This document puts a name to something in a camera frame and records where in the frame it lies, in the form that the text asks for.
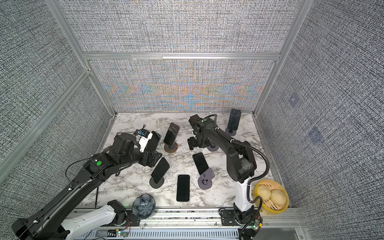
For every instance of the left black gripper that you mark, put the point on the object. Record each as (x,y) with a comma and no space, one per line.
(147,162)

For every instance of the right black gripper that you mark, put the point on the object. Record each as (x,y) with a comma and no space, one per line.
(192,143)

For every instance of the blue case phone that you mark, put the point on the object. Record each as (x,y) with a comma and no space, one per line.
(201,163)

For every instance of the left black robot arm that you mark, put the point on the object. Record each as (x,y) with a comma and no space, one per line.
(47,222)

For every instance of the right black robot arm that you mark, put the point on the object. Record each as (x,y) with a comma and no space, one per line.
(241,163)

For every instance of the middle purple phone stand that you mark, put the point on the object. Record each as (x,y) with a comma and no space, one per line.
(212,148)

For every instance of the wooden base phone stand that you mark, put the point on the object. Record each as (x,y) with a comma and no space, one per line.
(171,149)

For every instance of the front left grey stand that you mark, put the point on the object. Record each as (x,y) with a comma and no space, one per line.
(156,185)

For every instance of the far right purple stand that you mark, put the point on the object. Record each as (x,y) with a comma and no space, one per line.
(230,132)

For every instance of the purple case phone wooden stand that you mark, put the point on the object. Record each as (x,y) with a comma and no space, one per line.
(171,134)

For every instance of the front right purple stand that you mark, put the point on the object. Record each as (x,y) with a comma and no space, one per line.
(205,179)

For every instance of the steamed bun left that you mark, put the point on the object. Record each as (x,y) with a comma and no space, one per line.
(264,192)

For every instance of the steamed bun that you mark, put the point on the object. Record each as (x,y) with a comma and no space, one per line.
(278,197)
(264,192)

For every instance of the yellow bamboo steamer basket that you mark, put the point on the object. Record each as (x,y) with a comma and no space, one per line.
(268,206)

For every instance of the steamed bun right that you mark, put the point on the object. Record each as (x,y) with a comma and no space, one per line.
(278,197)

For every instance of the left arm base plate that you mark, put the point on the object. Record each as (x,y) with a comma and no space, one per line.
(126,219)

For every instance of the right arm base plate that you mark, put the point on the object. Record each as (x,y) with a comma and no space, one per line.
(228,219)

